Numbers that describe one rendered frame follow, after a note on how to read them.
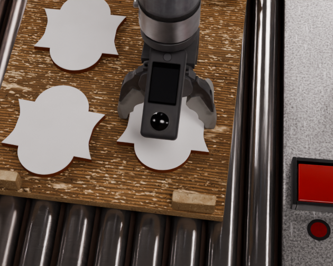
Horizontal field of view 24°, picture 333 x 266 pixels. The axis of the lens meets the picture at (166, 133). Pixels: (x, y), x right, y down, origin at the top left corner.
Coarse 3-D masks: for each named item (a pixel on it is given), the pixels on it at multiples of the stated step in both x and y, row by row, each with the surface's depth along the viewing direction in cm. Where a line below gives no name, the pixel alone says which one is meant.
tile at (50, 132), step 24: (48, 96) 113; (72, 96) 113; (24, 120) 110; (48, 120) 110; (72, 120) 110; (96, 120) 110; (24, 144) 108; (48, 144) 108; (72, 144) 108; (24, 168) 107; (48, 168) 106
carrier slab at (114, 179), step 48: (48, 0) 124; (240, 0) 124; (240, 48) 119; (0, 96) 114; (96, 96) 114; (0, 144) 109; (96, 144) 109; (0, 192) 106; (48, 192) 105; (96, 192) 105; (144, 192) 105; (192, 192) 105
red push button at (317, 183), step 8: (304, 168) 108; (312, 168) 108; (320, 168) 108; (328, 168) 108; (304, 176) 107; (312, 176) 107; (320, 176) 107; (328, 176) 107; (304, 184) 107; (312, 184) 107; (320, 184) 107; (328, 184) 107; (304, 192) 106; (312, 192) 106; (320, 192) 106; (328, 192) 106; (304, 200) 105; (312, 200) 105; (320, 200) 105; (328, 200) 105
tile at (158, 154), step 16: (192, 112) 111; (128, 128) 110; (192, 128) 110; (128, 144) 109; (144, 144) 108; (160, 144) 108; (176, 144) 108; (192, 144) 108; (144, 160) 107; (160, 160) 107; (176, 160) 107
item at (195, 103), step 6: (210, 84) 108; (198, 96) 103; (186, 102) 104; (192, 102) 104; (198, 102) 104; (192, 108) 105; (198, 108) 105; (204, 108) 105; (198, 114) 106; (204, 114) 106; (210, 114) 106; (216, 114) 108; (204, 120) 107; (210, 120) 107; (216, 120) 109; (204, 126) 109; (210, 126) 109
